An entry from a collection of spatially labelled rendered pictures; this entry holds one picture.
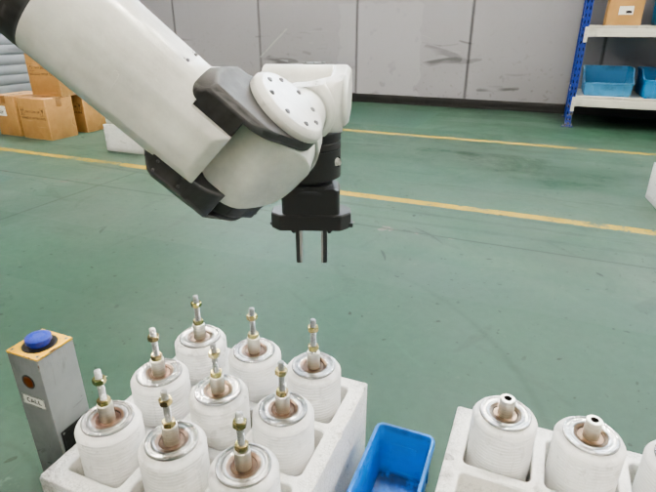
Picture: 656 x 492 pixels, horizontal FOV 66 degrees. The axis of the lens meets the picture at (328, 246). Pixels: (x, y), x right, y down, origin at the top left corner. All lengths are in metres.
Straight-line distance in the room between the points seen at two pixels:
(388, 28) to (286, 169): 5.35
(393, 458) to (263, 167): 0.72
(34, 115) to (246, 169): 4.03
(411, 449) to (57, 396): 0.62
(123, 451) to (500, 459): 0.56
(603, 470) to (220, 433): 0.56
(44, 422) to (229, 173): 0.67
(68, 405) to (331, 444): 0.46
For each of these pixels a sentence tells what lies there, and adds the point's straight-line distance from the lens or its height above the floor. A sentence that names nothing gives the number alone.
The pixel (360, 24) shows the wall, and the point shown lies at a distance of 5.88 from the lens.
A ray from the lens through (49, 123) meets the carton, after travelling 4.35.
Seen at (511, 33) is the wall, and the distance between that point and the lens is 5.56.
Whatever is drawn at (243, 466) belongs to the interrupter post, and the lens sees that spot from 0.74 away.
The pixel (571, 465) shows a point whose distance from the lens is 0.85.
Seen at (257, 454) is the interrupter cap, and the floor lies 0.25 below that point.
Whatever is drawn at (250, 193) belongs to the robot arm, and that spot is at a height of 0.65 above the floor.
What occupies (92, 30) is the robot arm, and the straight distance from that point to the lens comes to 0.43.
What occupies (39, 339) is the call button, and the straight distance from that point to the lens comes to 0.96.
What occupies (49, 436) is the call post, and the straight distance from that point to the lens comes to 1.04.
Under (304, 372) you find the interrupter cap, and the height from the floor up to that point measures 0.25.
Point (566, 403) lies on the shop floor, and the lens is 1.33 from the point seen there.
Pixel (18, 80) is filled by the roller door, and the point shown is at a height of 0.24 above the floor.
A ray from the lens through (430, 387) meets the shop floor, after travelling 1.28.
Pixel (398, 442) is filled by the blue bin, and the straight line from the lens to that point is 1.01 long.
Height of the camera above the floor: 0.80
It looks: 24 degrees down
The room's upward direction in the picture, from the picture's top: straight up
